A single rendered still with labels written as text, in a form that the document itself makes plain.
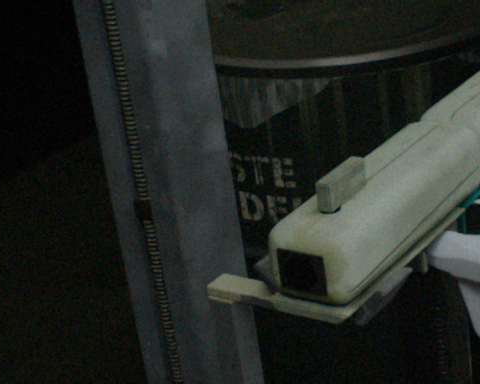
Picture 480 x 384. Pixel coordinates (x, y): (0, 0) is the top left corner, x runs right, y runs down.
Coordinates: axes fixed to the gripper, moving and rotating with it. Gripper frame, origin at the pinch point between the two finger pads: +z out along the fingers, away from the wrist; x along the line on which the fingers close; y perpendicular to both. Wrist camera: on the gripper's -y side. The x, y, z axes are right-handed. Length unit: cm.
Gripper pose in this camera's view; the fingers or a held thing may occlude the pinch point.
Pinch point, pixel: (452, 222)
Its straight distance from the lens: 72.7
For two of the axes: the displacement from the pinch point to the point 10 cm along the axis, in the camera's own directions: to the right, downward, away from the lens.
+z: -8.4, -1.3, 5.3
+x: 5.4, -4.0, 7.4
